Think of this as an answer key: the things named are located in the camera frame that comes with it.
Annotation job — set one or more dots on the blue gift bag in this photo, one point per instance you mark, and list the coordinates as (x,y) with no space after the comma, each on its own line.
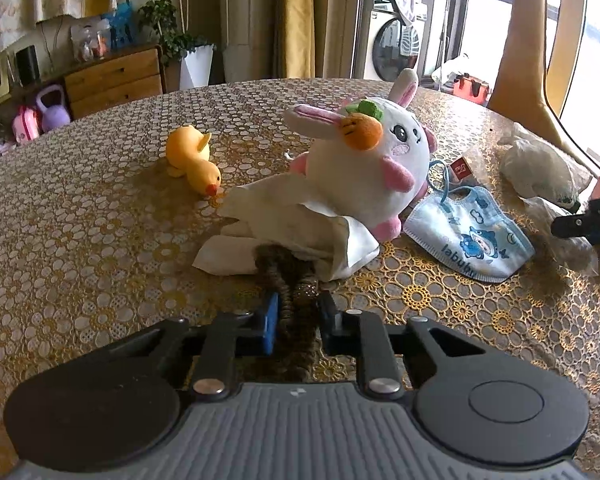
(119,25)

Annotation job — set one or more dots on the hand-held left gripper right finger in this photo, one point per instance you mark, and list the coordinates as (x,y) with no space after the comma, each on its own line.
(327,322)

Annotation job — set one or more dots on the green potted tree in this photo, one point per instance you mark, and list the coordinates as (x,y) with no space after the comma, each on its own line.
(162,15)

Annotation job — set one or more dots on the yellow duck plush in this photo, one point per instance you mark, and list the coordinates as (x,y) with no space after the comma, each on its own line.
(192,157)

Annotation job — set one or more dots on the wooden drawer cabinet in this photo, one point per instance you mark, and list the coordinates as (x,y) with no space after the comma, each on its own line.
(112,82)

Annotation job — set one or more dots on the white bunny plush with carrot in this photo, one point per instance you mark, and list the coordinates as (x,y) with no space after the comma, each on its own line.
(360,170)

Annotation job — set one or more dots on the plastic bag with white filling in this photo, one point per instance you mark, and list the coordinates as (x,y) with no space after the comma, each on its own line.
(535,165)

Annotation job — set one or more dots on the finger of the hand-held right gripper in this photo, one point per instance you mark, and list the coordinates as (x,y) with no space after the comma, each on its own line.
(590,227)

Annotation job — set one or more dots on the yellow curtain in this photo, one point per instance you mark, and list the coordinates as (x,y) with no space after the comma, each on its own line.
(296,15)

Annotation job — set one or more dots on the pink toy backpack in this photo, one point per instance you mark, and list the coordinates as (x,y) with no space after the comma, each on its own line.
(27,127)

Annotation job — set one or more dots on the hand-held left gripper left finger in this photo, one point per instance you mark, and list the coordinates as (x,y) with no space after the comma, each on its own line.
(269,325)

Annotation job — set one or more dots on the white plant pot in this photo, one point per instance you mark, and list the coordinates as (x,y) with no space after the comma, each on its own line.
(197,67)

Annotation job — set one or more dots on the blue printed face mask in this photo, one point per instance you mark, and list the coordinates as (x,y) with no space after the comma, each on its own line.
(470,232)

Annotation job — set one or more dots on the purple kettlebell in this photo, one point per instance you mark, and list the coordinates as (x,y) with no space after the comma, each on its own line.
(52,115)

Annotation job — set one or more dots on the yellow leather chair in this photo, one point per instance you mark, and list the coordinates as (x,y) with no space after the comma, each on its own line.
(522,70)

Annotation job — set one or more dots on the small red packet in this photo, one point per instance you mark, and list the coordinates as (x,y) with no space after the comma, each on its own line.
(464,167)

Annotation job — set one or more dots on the brown fuzzy scrunchie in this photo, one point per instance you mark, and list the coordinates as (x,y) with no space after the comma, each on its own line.
(275,267)

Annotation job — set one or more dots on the red crate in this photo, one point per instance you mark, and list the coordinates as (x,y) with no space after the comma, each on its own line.
(472,89)

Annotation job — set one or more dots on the black speaker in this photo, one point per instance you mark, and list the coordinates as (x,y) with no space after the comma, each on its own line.
(28,65)

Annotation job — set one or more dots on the clear bag of toys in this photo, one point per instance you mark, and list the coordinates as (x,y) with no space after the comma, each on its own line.
(90,40)

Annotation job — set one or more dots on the clear crumpled plastic wrapper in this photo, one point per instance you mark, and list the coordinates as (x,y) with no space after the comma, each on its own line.
(570,252)

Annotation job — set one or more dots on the white cloth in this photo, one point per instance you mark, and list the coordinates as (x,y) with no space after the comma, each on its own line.
(280,220)

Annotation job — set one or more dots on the beige standing air conditioner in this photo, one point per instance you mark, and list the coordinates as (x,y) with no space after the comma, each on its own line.
(247,20)

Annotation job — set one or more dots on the white washing machine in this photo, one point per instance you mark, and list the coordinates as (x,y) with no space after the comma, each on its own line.
(392,50)

